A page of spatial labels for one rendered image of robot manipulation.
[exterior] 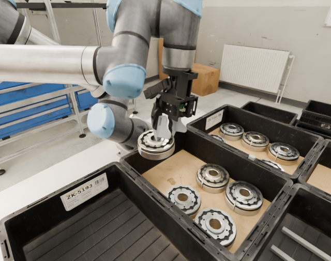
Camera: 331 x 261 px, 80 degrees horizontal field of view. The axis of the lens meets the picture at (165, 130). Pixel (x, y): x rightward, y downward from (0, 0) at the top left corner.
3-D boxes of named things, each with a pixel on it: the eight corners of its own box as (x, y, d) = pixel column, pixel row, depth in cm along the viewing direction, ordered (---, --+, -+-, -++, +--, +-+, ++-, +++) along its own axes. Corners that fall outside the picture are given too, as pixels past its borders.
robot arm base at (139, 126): (117, 141, 94) (101, 135, 86) (134, 114, 94) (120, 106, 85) (136, 158, 85) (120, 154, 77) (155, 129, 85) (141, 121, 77)
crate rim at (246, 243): (117, 165, 61) (116, 159, 60) (183, 130, 79) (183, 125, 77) (234, 273, 36) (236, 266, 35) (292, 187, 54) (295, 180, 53)
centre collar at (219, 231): (200, 225, 49) (201, 223, 49) (211, 212, 52) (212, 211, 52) (218, 238, 46) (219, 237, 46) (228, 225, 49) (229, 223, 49)
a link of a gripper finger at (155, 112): (151, 130, 51) (159, 97, 48) (148, 128, 52) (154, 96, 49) (164, 129, 55) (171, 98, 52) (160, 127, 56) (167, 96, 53)
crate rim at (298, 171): (183, 130, 79) (183, 125, 77) (225, 107, 96) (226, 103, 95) (292, 187, 54) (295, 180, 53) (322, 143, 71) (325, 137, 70)
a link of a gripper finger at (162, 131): (163, 154, 51) (171, 120, 48) (148, 144, 55) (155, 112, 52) (170, 151, 54) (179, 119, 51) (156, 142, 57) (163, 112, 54)
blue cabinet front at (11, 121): (-7, 141, 175) (-43, 77, 145) (72, 113, 220) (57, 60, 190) (-6, 142, 173) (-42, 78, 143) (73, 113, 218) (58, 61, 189)
